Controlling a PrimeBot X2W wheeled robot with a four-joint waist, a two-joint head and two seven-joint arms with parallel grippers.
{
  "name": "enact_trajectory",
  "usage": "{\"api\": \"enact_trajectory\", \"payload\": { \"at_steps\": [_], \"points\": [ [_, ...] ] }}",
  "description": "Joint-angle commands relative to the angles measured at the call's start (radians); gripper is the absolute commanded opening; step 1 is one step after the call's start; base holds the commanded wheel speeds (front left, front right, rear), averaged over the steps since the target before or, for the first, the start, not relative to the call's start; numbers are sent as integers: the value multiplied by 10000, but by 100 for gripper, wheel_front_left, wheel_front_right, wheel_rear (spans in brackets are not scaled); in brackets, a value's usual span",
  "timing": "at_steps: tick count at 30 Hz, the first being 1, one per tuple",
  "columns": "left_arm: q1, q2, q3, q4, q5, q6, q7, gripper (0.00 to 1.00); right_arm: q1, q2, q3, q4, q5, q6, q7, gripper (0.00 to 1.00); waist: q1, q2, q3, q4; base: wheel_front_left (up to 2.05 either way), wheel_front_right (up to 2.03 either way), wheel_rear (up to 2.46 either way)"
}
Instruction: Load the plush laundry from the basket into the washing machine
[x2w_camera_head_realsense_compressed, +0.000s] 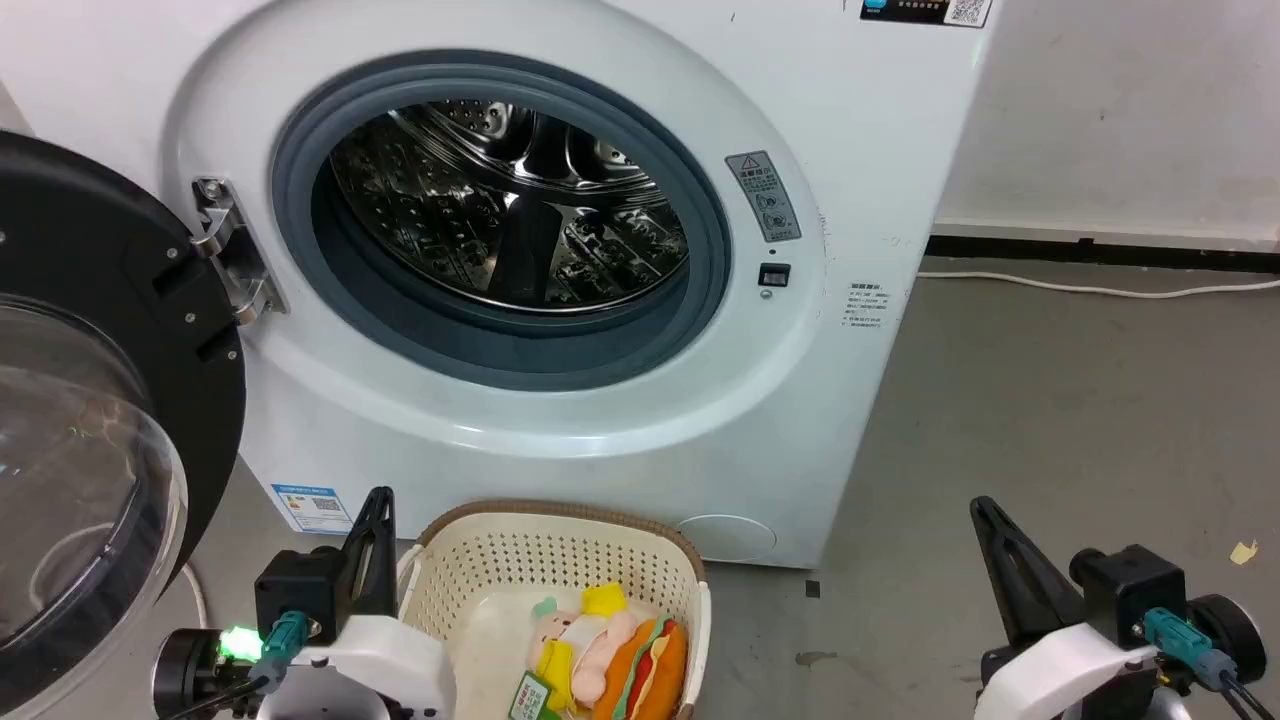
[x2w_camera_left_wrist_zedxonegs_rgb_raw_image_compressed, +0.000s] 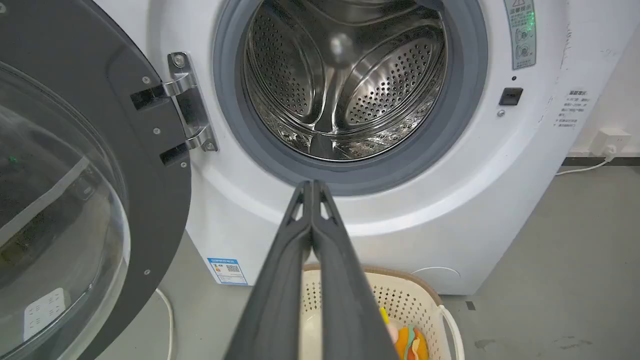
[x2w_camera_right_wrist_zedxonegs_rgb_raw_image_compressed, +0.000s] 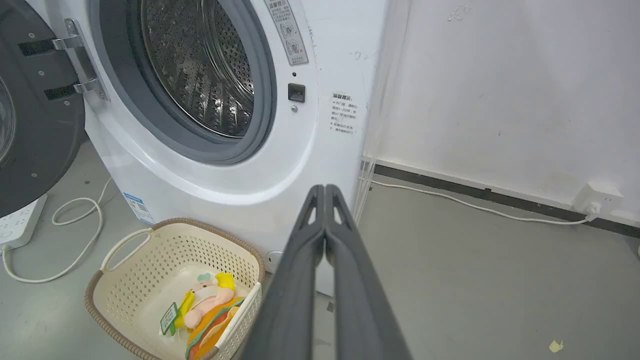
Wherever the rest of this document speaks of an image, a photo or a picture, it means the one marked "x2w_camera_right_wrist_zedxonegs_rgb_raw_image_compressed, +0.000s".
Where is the colourful plush burger toy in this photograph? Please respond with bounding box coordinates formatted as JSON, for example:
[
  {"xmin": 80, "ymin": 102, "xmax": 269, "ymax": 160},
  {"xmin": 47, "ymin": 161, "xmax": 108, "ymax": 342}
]
[{"xmin": 172, "ymin": 272, "xmax": 246, "ymax": 360}]

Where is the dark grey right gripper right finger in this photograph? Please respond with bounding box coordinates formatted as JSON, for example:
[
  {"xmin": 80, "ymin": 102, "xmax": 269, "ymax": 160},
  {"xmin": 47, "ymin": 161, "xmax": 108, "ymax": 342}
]
[{"xmin": 324, "ymin": 184, "xmax": 413, "ymax": 360}]

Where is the dark round washing machine door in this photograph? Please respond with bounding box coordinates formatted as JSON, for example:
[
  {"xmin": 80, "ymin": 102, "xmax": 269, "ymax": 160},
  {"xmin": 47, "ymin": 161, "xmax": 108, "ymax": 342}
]
[{"xmin": 0, "ymin": 0, "xmax": 87, "ymax": 219}]

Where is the green-bordered printed label tag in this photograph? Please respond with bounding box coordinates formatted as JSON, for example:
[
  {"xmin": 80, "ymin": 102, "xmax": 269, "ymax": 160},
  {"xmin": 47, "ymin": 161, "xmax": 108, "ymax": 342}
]
[{"xmin": 159, "ymin": 302, "xmax": 180, "ymax": 336}]

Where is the white power strip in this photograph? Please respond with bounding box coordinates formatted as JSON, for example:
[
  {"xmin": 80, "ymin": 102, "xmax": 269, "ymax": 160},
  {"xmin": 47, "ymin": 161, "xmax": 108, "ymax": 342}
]
[{"xmin": 0, "ymin": 193, "xmax": 49, "ymax": 251}]

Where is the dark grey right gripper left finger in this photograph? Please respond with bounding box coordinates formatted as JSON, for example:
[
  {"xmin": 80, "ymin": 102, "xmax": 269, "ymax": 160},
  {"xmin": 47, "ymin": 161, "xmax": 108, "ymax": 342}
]
[{"xmin": 239, "ymin": 184, "xmax": 326, "ymax": 360}]

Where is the white wall socket box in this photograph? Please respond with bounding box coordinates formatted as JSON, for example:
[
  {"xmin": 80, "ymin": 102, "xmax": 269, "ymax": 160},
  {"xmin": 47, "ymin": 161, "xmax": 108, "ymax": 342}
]
[{"xmin": 572, "ymin": 182, "xmax": 625, "ymax": 217}]

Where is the white front-load washing machine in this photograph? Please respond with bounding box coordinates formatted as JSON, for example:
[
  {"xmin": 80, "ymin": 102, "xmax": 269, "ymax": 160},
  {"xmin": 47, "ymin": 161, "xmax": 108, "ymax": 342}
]
[{"xmin": 25, "ymin": 0, "xmax": 391, "ymax": 297}]

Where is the white cable along wall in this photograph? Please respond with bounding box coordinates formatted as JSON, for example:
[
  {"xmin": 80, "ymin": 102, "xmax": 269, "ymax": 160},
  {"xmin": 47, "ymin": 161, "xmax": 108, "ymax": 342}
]
[{"xmin": 361, "ymin": 176, "xmax": 599, "ymax": 226}]

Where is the cream perforated laundry basket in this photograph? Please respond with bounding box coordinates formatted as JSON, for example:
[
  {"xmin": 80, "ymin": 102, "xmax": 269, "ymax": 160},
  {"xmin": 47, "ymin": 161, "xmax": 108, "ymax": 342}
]
[{"xmin": 84, "ymin": 217, "xmax": 266, "ymax": 360}]

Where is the white power strip cable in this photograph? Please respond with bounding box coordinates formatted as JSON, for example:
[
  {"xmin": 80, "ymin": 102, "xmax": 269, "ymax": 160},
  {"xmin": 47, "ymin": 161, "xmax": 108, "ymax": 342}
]
[{"xmin": 2, "ymin": 176, "xmax": 115, "ymax": 284}]

